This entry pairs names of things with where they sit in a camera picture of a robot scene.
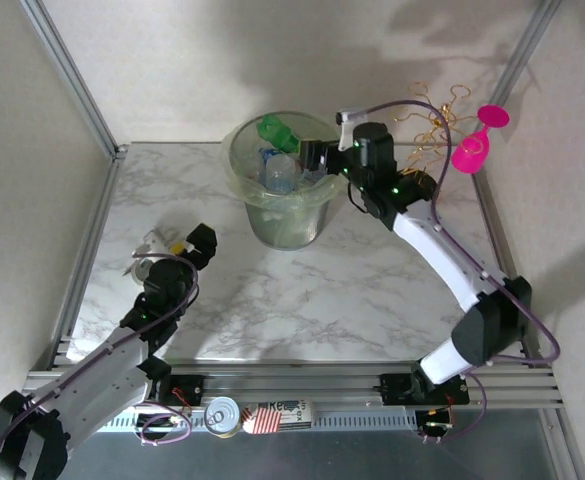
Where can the clear plastic soda bottle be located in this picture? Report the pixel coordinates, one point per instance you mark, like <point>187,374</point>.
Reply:
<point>279,174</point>

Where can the large green soda bottle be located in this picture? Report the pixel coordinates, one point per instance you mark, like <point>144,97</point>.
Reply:
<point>274,131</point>

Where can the clear Pepsi bottle blue label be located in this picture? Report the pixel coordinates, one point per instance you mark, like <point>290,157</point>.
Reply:
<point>267,151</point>

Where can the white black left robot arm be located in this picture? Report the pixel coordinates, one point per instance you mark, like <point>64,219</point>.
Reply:
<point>102,375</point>

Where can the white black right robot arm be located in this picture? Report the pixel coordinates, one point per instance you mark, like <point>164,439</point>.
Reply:
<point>437,255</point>

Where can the light green bin liner bag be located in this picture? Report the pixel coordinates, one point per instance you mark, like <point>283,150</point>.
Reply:
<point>272,202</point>

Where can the grey mesh waste bin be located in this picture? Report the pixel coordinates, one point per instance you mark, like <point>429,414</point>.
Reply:
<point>287,227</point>

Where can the pink plastic goblet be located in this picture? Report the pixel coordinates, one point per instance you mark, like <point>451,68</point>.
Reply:
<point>469,155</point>

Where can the silver tin can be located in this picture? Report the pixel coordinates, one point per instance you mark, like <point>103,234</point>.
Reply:
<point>222,415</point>

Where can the red white striped pack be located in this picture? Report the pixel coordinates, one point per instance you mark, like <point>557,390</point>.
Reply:
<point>262,421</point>

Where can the white printed tissue pack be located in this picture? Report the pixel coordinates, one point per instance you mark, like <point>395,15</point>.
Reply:
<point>292,412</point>

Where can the aluminium frame side rail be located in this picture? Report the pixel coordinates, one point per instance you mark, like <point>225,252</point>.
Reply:
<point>84,260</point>
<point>502,250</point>

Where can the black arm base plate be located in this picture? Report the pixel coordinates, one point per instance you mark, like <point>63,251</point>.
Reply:
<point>187,387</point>
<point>397,387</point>

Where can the aluminium frame front rail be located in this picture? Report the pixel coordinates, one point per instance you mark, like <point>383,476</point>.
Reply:
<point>297,382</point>

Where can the aluminium frame post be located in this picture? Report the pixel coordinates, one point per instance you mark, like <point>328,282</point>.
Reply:
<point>522,55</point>
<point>72,80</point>

